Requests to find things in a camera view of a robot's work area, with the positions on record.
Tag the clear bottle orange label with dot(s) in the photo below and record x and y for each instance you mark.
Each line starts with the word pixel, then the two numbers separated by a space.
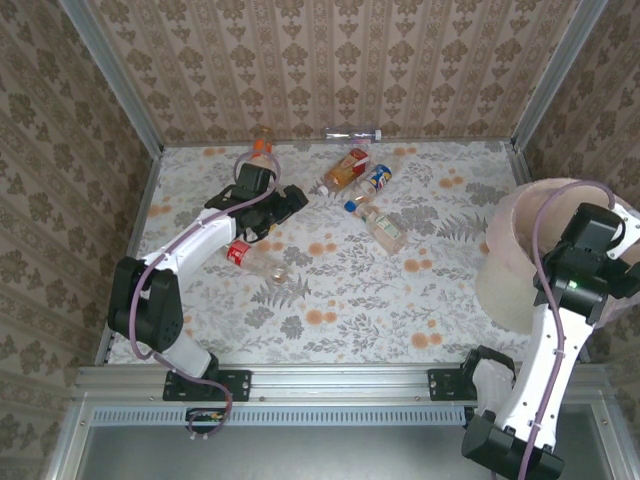
pixel 260 145

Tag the clear bottle red label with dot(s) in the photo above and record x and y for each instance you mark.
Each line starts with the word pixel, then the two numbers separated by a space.
pixel 239 252

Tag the red gold label bottle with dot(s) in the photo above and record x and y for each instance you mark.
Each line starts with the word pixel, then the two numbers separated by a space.
pixel 345 170

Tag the clear bottle without label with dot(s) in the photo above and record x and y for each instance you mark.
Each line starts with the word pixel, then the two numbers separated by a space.
pixel 350 133

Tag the blue label cola bottle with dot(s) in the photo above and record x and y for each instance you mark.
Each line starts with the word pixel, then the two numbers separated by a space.
pixel 378 179

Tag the green white label bottle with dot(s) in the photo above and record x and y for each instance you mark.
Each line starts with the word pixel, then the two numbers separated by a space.
pixel 387 231

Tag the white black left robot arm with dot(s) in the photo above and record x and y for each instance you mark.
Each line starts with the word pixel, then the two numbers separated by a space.
pixel 200 245

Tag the beige waste bin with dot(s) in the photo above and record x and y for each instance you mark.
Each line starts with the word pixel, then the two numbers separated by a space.
pixel 510 220

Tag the white waste bin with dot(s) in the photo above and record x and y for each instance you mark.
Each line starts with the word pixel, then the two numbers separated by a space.
pixel 500 290

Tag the floral tablecloth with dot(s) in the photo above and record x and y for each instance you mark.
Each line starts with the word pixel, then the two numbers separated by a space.
pixel 375 300

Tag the grey metal panel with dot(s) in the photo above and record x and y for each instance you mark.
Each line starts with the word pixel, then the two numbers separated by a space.
pixel 300 455

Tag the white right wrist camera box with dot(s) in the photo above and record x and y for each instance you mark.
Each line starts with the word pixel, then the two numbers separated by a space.
pixel 625 232

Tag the aluminium corner post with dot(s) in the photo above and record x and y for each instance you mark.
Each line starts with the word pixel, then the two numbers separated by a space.
pixel 555 75
pixel 120 90

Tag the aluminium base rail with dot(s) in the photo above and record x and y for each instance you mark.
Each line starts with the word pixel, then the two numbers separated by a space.
pixel 340 385

